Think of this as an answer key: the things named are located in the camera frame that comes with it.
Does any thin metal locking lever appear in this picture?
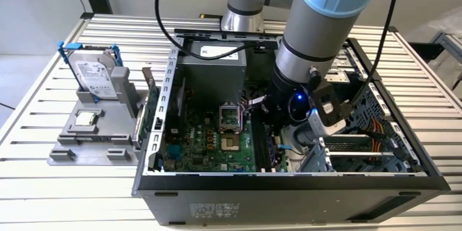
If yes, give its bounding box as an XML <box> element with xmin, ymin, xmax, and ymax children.
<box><xmin>239</xmin><ymin>106</ymin><xmax>247</xmax><ymax>134</ymax></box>

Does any CPU socket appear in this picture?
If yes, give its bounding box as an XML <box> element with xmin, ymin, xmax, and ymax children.
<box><xmin>219</xmin><ymin>133</ymin><xmax>242</xmax><ymax>153</ymax></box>

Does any grey metal drive cage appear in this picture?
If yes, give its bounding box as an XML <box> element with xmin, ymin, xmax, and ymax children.
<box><xmin>323</xmin><ymin>38</ymin><xmax>362</xmax><ymax>84</ymax></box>

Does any grey power supply unit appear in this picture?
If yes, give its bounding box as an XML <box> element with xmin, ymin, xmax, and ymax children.
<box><xmin>179</xmin><ymin>40</ymin><xmax>249</xmax><ymax>109</ymax></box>

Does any perforated grey disk bay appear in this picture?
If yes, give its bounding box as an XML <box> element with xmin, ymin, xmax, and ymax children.
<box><xmin>299</xmin><ymin>82</ymin><xmax>428</xmax><ymax>174</ymax></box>

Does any green motherboard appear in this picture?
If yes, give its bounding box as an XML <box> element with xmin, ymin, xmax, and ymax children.
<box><xmin>162</xmin><ymin>106</ymin><xmax>291</xmax><ymax>174</ymax></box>

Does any black case fan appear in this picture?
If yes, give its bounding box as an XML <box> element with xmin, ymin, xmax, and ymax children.
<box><xmin>170</xmin><ymin>78</ymin><xmax>187</xmax><ymax>140</ymax></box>

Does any black grey PC case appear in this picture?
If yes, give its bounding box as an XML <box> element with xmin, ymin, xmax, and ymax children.
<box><xmin>131</xmin><ymin>28</ymin><xmax>452</xmax><ymax>228</ymax></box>

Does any green graphics card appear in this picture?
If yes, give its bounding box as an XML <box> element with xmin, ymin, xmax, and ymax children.
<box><xmin>132</xmin><ymin>66</ymin><xmax>162</xmax><ymax>150</ymax></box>

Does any grey parts rack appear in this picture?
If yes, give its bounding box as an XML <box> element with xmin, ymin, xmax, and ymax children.
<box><xmin>48</xmin><ymin>66</ymin><xmax>146</xmax><ymax>167</ymax></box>

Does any hard disk in blue carrier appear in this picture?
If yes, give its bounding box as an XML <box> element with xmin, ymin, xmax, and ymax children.
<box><xmin>58</xmin><ymin>41</ymin><xmax>122</xmax><ymax>103</ymax></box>

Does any silver CPU chip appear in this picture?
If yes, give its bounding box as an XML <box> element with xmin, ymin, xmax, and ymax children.
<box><xmin>74</xmin><ymin>111</ymin><xmax>98</xmax><ymax>126</ymax></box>

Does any clear plastic sheet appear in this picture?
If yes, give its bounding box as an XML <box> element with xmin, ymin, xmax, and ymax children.
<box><xmin>414</xmin><ymin>6</ymin><xmax>462</xmax><ymax>42</ymax></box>

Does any dark blue looped cable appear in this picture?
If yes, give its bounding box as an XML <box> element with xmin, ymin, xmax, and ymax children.
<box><xmin>287</xmin><ymin>93</ymin><xmax>317</xmax><ymax>123</ymax></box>

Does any metal socket cover frame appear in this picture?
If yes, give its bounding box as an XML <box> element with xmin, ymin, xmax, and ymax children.
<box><xmin>218</xmin><ymin>102</ymin><xmax>243</xmax><ymax>134</ymax></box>

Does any wrist camera with black bracket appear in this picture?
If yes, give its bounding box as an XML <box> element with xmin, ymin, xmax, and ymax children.
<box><xmin>306</xmin><ymin>81</ymin><xmax>349</xmax><ymax>136</ymax></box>

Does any orange yellow red wire bundle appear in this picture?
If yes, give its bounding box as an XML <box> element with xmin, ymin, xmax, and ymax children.
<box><xmin>363</xmin><ymin>117</ymin><xmax>389</xmax><ymax>161</ymax></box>

